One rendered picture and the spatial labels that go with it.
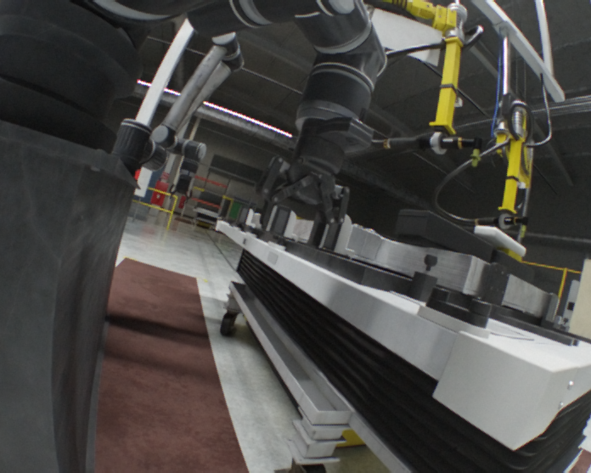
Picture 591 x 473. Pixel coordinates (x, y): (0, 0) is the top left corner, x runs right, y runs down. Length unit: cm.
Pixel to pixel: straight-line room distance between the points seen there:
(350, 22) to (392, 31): 100
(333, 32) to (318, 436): 101
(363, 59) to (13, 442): 69
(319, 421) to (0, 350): 84
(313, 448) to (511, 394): 79
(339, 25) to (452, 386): 48
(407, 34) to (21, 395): 157
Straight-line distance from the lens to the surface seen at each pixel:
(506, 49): 299
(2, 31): 39
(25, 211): 29
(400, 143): 130
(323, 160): 43
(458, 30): 155
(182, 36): 679
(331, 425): 100
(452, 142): 119
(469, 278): 89
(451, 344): 39
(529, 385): 34
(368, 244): 109
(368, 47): 51
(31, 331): 32
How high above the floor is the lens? 89
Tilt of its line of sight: 1 degrees up
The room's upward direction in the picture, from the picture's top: 17 degrees clockwise
